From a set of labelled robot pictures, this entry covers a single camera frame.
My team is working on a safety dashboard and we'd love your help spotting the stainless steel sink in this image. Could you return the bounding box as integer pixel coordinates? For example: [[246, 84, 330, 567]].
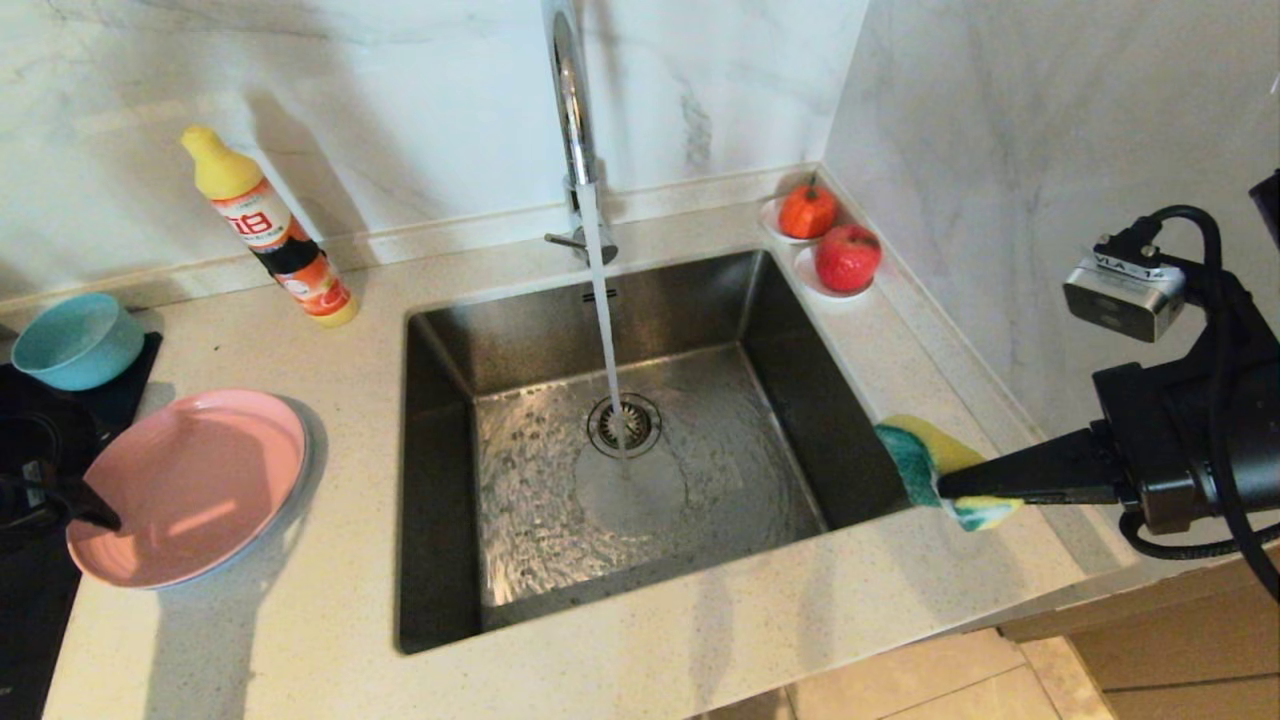
[[397, 250, 922, 656]]

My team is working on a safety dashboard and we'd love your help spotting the metal sink drain strainer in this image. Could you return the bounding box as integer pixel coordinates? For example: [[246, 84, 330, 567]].
[[587, 393, 663, 460]]

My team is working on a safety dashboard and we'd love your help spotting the red toy apple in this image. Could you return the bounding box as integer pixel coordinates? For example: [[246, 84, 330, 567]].
[[814, 224, 884, 294]]

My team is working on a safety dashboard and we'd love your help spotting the pink plate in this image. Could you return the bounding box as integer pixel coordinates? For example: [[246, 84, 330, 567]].
[[66, 389, 308, 589]]

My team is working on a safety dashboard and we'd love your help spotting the small white dish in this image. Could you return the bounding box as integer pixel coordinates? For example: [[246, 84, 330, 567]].
[[757, 195, 836, 247], [793, 245, 875, 300]]

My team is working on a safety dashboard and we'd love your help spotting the brown wooden cabinet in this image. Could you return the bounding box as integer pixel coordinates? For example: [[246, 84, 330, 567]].
[[1000, 545, 1280, 720]]

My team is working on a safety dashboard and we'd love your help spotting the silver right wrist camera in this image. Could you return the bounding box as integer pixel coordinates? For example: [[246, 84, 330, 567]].
[[1062, 245, 1188, 344]]

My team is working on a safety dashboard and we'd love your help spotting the blue bowl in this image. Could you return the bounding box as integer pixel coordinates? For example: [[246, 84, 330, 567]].
[[11, 292, 147, 392]]

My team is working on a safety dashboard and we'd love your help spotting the black braided cable sleeve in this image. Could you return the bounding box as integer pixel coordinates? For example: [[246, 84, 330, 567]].
[[1120, 510, 1280, 561]]

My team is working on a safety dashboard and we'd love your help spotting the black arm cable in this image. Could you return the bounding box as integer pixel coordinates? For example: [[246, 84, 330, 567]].
[[1095, 205, 1280, 603]]

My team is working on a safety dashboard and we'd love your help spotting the clear water stream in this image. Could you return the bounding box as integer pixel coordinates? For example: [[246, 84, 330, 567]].
[[578, 183, 635, 476]]

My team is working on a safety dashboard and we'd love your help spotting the black induction cooktop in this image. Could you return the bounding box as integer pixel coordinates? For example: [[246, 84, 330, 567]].
[[0, 333, 163, 720]]

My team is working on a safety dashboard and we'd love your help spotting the yellow green sponge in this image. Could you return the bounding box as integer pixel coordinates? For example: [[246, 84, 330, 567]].
[[875, 414, 1025, 533]]

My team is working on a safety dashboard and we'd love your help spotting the orange toy persimmon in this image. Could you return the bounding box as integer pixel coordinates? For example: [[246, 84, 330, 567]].
[[777, 175, 838, 241]]

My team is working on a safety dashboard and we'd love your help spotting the orange detergent bottle yellow cap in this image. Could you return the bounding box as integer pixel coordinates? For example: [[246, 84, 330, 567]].
[[181, 124, 359, 328]]

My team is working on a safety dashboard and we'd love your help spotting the chrome faucet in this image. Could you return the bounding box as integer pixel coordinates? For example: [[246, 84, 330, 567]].
[[540, 0, 619, 267]]

